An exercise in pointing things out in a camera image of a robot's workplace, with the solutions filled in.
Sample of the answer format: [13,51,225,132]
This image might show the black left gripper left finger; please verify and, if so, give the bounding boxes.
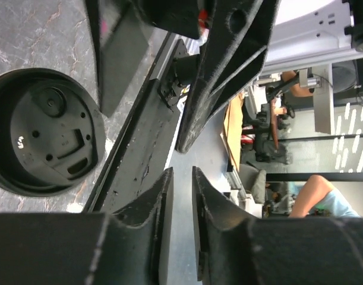
[0,168,173,284]

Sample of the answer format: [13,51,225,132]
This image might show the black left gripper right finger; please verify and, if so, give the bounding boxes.
[192,167,363,284]

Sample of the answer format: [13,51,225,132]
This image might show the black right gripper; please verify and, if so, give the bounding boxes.
[85,0,280,153]

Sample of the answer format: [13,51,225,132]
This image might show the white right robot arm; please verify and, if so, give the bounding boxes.
[84,1,363,153]

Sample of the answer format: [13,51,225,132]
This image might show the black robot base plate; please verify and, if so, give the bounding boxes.
[84,34,198,213]

